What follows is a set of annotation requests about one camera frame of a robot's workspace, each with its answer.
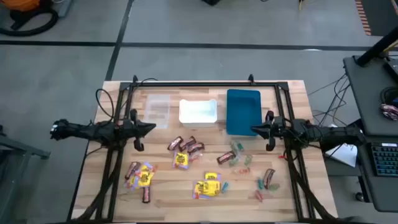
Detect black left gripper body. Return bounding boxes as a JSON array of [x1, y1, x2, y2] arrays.
[[123, 108, 147, 152]]

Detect blue plastic bin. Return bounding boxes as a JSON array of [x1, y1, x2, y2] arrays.
[[226, 88, 263, 137]]

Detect black floor cable bundle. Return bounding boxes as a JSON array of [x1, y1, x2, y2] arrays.
[[307, 73, 352, 127]]

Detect black laptop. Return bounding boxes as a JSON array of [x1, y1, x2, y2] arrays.
[[382, 57, 398, 82]]

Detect dark mat with striped edge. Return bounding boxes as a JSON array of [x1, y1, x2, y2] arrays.
[[354, 0, 398, 37]]

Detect black backlit keyboard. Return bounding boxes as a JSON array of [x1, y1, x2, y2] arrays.
[[369, 142, 398, 177]]

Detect spare candy pile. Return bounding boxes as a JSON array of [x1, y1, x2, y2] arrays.
[[379, 103, 398, 121]]

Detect grey metal table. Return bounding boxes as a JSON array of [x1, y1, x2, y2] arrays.
[[0, 124, 51, 224]]

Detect black pole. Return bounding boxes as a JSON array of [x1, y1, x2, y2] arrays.
[[355, 26, 398, 68]]

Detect black aluminium table frame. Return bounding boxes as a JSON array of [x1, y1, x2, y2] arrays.
[[67, 74, 340, 224]]

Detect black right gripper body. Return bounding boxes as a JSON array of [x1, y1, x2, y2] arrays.
[[264, 110, 289, 152]]

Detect clear plastic bin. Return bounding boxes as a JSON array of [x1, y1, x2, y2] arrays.
[[143, 94, 171, 129]]

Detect dark grey side table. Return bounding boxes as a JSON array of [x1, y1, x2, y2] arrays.
[[354, 133, 398, 213]]

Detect black vacuum hose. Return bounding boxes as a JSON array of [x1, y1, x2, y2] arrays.
[[0, 7, 59, 37]]

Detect grey desk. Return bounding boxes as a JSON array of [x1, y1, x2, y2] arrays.
[[343, 55, 398, 137]]

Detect white plastic bin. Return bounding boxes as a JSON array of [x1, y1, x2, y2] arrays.
[[178, 98, 218, 129]]

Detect grey power strip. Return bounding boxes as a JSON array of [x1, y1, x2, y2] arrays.
[[52, 0, 74, 18]]

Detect orange shop vacuum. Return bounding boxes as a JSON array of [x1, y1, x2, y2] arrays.
[[0, 0, 41, 12]]

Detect white paper sheet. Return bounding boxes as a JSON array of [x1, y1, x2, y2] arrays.
[[324, 124, 359, 168]]

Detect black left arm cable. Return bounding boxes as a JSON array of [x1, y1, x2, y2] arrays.
[[95, 88, 115, 121]]

